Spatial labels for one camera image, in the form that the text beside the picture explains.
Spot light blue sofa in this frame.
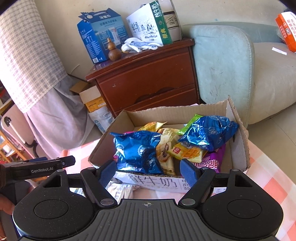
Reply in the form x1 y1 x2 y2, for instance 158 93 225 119
182 22 295 126

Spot yellow barcode snack pack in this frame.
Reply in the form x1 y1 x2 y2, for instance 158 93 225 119
138 121 166 132

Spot cut milk carton box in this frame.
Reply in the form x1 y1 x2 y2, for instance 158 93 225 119
88 98 250 193

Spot white paper slip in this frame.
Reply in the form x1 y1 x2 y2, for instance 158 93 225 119
272 47 287 56

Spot green snack pack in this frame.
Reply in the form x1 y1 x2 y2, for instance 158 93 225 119
177 114 202 136

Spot wooden gourd ornament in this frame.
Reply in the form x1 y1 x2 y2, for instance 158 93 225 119
107 38 122 61

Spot white printed bag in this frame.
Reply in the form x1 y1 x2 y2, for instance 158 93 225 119
88 106 114 133

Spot grey white carton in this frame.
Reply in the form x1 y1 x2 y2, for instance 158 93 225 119
159 0 182 42

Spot white work gloves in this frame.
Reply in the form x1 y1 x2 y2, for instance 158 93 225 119
121 37 163 53

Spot blue foil snack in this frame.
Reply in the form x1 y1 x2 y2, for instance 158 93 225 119
110 131 163 175
179 115 239 152

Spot dark wooden nightstand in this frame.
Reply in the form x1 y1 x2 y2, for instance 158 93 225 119
86 38 200 117

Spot checkered pink fabric cover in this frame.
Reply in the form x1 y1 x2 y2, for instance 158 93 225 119
1 1 94 158

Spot open small cardboard box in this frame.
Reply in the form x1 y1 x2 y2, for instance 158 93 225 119
70 80 106 113

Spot croissant snack pack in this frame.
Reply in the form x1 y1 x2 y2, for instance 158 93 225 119
156 128 179 176

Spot purple snack pack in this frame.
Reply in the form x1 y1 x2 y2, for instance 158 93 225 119
193 144 226 173

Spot wooden shelf rack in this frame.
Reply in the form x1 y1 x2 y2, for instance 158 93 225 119
1 131 26 163

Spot silver foil snack pack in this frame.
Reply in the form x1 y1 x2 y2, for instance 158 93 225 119
106 181 134 203

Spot white green milk carton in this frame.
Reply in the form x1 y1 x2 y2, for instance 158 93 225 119
126 1 173 45

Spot orange white paper bag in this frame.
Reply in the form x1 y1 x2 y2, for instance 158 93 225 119
275 11 296 53

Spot person's left hand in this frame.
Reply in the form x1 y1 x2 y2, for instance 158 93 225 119
0 193 16 239

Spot yellow waffle snack pack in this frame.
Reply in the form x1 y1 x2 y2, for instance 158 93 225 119
168 143 208 163

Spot blue gift box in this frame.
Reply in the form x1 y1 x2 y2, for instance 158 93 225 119
77 8 128 64

